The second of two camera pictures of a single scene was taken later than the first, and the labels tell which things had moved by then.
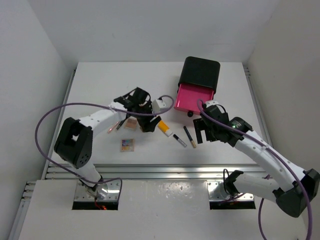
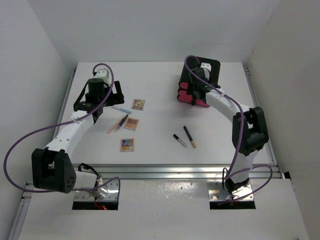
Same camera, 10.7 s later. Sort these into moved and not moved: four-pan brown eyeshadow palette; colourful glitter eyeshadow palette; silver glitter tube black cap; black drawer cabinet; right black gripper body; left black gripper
Moved: right black gripper body; left black gripper
Not moved: colourful glitter eyeshadow palette; four-pan brown eyeshadow palette; silver glitter tube black cap; black drawer cabinet
